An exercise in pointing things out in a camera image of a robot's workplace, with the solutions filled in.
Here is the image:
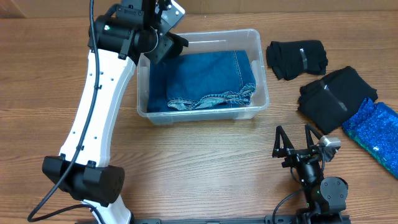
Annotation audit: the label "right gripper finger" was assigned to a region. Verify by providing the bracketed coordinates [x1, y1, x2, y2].
[305, 124, 322, 149]
[272, 126, 294, 158]

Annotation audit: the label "large black cloth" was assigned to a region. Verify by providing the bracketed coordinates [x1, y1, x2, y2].
[298, 66, 378, 134]

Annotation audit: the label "blue denim jeans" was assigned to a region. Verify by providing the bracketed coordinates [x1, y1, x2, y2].
[147, 50, 256, 113]

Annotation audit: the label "blue sparkly fabric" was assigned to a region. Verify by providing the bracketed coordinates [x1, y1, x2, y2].
[342, 98, 397, 177]

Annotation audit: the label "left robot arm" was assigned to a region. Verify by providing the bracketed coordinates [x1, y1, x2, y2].
[42, 1, 188, 223]

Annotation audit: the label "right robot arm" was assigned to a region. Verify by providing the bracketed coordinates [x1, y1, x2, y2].
[266, 124, 351, 224]

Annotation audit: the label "clear plastic storage bin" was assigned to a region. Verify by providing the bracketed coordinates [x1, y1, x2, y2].
[136, 29, 270, 125]

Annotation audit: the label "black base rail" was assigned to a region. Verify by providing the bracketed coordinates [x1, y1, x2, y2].
[134, 215, 351, 224]

